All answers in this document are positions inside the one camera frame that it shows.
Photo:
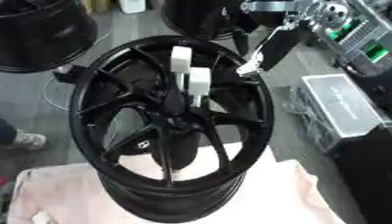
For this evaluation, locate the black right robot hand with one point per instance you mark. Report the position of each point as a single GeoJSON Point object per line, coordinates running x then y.
{"type": "Point", "coordinates": [278, 48]}

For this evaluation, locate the black round wheel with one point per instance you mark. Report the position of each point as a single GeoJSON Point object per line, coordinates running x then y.
{"type": "Point", "coordinates": [41, 32]}
{"type": "Point", "coordinates": [199, 17]}

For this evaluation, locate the black spoked wheel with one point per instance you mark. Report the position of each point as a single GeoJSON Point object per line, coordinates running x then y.
{"type": "Point", "coordinates": [127, 191]}

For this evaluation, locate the grey metal box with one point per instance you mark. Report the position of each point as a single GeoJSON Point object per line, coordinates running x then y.
{"type": "Point", "coordinates": [339, 108]}

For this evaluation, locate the white container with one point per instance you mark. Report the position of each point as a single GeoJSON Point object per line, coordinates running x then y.
{"type": "Point", "coordinates": [132, 5]}

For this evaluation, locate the person's foot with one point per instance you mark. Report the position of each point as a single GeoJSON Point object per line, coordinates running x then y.
{"type": "Point", "coordinates": [29, 140]}

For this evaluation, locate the person's leg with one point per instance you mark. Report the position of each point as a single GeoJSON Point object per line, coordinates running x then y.
{"type": "Point", "coordinates": [5, 131]}

